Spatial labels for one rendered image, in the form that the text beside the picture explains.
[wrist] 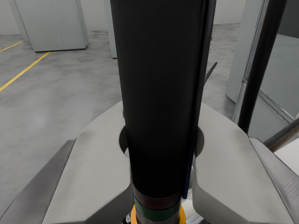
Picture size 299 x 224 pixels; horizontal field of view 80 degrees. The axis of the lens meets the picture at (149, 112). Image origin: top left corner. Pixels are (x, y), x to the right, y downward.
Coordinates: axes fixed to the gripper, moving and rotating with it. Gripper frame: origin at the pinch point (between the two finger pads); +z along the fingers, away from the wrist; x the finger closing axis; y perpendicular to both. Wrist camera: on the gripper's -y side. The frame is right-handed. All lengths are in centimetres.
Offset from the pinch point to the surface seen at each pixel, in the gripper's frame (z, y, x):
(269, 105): 86, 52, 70
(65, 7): 669, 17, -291
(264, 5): 123, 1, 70
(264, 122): 85, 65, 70
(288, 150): 21.7, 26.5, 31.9
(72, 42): 667, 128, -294
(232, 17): 1324, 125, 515
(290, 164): 18.5, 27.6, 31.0
